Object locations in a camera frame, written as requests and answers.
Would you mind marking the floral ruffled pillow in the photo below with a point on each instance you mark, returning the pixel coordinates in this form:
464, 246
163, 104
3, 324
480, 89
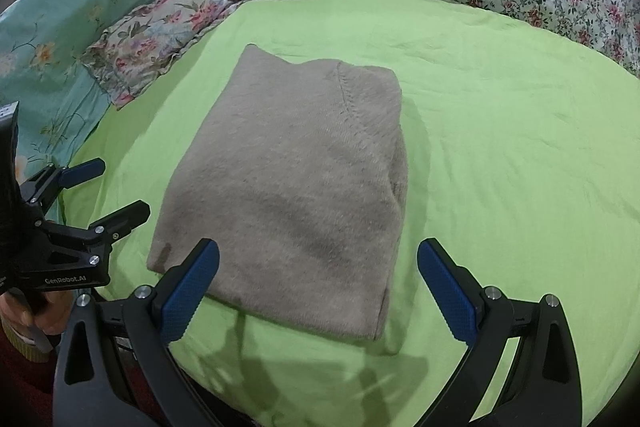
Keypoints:
150, 37

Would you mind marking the person's left hand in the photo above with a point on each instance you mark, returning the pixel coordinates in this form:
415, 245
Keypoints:
55, 312

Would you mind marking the person's left forearm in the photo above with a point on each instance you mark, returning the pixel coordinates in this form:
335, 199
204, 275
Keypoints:
25, 377

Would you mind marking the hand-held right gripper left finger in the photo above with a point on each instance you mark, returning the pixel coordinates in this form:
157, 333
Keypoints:
192, 292

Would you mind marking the green bed sheet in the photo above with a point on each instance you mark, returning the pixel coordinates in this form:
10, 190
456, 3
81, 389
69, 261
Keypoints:
500, 167

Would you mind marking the beige knit sweater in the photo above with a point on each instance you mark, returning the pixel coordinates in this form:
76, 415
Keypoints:
295, 187

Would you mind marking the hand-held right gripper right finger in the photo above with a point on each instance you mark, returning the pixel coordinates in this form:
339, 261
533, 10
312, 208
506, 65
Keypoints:
450, 292

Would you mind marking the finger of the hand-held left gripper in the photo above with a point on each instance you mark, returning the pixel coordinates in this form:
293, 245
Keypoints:
80, 172
125, 217

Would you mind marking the teal floral blanket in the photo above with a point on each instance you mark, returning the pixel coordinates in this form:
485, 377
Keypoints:
60, 32

